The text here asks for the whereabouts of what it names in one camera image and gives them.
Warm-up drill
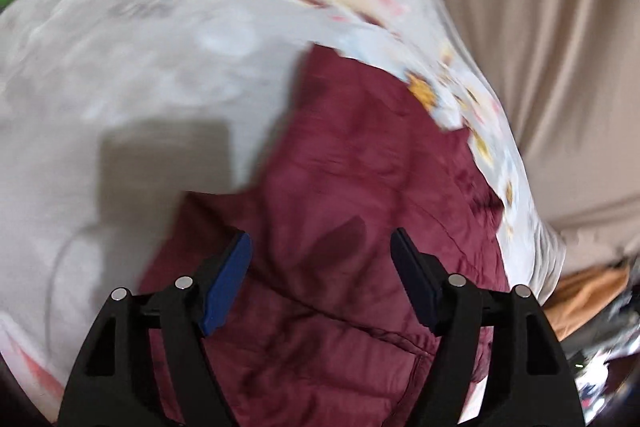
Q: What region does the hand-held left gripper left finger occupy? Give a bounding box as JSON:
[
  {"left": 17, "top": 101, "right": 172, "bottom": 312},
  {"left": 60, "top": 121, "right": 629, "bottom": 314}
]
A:
[{"left": 57, "top": 231, "right": 253, "bottom": 427}]

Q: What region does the grey floral plush blanket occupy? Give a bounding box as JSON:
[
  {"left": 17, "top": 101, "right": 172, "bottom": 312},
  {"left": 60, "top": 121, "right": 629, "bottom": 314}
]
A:
[{"left": 0, "top": 0, "right": 568, "bottom": 423}]

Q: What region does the orange-brown cloth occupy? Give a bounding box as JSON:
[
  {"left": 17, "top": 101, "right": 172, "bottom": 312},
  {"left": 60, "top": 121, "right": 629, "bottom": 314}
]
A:
[{"left": 542, "top": 264, "right": 633, "bottom": 343}]

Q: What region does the beige curtain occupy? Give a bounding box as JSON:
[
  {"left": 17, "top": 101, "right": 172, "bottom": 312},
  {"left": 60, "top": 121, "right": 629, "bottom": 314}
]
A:
[{"left": 367, "top": 0, "right": 640, "bottom": 258}]

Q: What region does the maroon puffer jacket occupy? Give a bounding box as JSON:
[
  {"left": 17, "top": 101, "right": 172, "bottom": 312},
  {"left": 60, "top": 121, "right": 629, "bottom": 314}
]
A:
[{"left": 137, "top": 42, "right": 506, "bottom": 427}]

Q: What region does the silver satin cloth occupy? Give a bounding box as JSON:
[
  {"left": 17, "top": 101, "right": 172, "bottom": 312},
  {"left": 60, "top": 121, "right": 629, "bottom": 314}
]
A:
[{"left": 570, "top": 302, "right": 640, "bottom": 408}]

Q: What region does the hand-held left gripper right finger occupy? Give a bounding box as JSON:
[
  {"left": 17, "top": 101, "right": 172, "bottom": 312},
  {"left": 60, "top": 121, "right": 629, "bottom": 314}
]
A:
[{"left": 390, "top": 227, "right": 586, "bottom": 427}]

